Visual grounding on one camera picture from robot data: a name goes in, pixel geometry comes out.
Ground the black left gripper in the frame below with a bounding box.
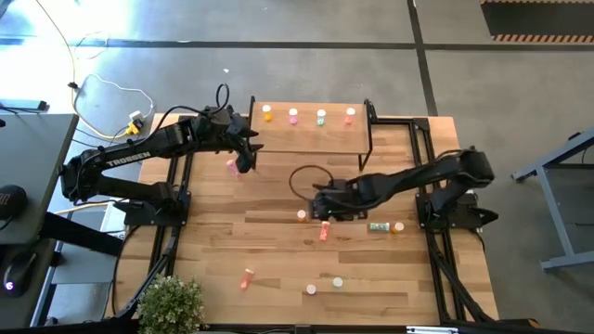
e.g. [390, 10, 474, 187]
[226, 112, 265, 173]

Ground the green potted plant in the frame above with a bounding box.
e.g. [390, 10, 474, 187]
[136, 273, 206, 334]

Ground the black desk leg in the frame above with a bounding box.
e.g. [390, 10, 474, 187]
[40, 212, 124, 257]

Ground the grey metal table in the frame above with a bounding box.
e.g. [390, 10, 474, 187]
[511, 127, 594, 273]

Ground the grey desk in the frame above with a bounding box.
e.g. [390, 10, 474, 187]
[0, 112, 80, 328]

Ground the black round case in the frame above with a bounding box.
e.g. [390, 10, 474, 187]
[0, 184, 28, 222]

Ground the black hazard striped mat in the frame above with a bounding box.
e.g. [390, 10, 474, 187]
[479, 0, 594, 45]

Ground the black computer mouse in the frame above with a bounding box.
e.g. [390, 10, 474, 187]
[2, 251, 38, 298]

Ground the wooden shelf black metal frame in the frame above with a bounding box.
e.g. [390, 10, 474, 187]
[247, 95, 378, 173]

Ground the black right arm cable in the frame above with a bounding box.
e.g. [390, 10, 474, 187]
[288, 164, 336, 201]

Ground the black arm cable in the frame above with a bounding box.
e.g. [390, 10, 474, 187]
[148, 82, 232, 140]
[288, 164, 336, 201]

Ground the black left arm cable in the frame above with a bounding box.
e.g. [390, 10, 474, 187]
[148, 82, 232, 140]

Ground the white cable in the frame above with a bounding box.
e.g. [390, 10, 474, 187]
[85, 72, 157, 120]

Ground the silver metal bracket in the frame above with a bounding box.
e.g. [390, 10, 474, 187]
[407, 326, 458, 334]

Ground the yellow cable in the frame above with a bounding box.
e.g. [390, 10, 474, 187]
[34, 0, 136, 140]

